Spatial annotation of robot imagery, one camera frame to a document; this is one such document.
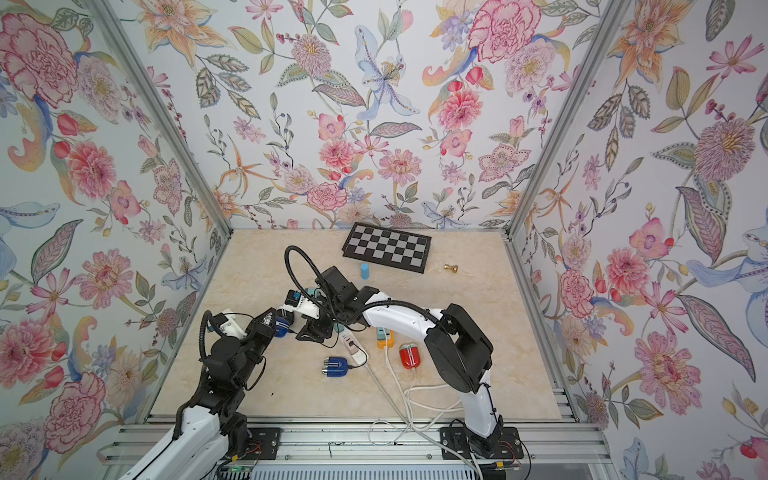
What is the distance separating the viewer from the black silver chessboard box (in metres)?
1.10

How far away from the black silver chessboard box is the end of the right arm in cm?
40

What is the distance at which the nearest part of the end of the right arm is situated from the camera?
645 mm
